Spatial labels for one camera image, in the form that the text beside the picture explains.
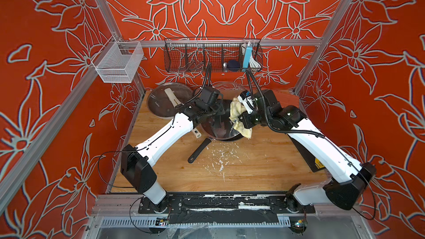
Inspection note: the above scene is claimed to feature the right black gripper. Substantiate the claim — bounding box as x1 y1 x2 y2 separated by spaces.
235 109 272 129

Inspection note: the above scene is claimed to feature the glass lid white handle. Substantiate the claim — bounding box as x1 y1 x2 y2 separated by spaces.
147 83 193 119

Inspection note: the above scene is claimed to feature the yellow cleaning cloth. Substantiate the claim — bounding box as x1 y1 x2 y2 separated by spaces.
229 97 252 139

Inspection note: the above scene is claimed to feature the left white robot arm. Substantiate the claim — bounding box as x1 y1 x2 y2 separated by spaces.
121 86 224 211

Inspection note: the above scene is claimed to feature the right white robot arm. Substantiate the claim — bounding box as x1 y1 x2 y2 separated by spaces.
237 90 376 212

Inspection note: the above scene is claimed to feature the black frying pan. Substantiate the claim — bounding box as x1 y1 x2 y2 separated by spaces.
188 100 243 163

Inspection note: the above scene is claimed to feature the dark blue round object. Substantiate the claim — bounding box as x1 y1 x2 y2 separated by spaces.
226 59 241 72

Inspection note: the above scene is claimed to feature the black power adapter box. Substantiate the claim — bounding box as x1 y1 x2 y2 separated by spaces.
290 137 325 173

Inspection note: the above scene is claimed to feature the clear plastic bin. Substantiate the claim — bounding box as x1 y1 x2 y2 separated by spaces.
94 42 144 84

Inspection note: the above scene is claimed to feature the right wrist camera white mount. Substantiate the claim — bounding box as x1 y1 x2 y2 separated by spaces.
238 90 257 114

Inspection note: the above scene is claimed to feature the pan with white handle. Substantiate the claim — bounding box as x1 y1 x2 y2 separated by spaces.
146 82 202 139

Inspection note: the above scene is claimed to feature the white cable bundle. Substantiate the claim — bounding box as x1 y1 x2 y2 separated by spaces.
249 49 262 72

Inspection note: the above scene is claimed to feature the black wire basket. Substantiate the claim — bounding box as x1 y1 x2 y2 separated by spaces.
164 37 263 73

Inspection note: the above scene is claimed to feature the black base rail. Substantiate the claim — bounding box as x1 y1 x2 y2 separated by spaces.
138 191 316 226

